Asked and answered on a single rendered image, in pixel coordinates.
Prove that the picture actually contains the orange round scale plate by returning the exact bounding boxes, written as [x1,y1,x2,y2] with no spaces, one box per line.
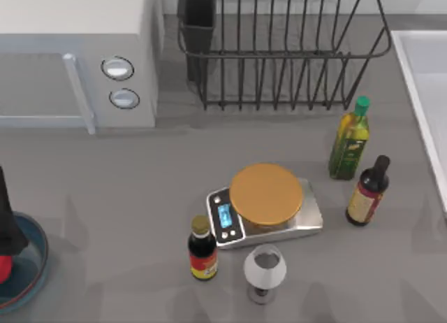
[229,163,303,225]

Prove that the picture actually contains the silver kitchen scale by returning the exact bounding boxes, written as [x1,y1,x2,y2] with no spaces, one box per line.
[205,177,324,250]

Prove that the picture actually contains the dark bottle yellow label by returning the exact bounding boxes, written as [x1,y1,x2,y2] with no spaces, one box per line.
[187,215,219,281]

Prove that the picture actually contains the small microwave knob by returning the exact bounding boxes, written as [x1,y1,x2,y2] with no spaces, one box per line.
[108,87,141,110]

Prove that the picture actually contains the white wine glass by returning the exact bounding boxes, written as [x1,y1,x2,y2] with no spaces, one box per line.
[243,244,288,305]

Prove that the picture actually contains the green oil bottle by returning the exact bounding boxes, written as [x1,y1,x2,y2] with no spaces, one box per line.
[328,96,371,181]

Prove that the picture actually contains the black utensil holder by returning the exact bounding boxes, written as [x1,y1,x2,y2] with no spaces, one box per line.
[177,0,217,82]

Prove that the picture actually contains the large microwave knob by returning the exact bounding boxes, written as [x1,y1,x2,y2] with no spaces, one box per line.
[100,55,135,82]

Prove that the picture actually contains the dark bottle red label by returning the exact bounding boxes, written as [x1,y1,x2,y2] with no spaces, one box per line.
[345,155,391,227]

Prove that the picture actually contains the pale microwave oven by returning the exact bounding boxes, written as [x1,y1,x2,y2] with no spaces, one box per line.
[0,0,166,135]

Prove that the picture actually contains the blue round bowl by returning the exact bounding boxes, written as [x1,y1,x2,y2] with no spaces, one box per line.
[0,212,49,315]

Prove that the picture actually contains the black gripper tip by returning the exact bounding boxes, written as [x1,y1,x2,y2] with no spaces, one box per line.
[0,165,29,257]

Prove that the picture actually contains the red object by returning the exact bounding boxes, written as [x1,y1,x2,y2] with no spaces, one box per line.
[0,254,13,285]

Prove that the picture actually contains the black wire dish rack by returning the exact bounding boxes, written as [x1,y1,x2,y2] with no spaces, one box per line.
[177,0,392,112]

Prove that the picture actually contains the microwave door handle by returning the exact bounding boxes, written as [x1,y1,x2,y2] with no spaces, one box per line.
[62,53,97,135]

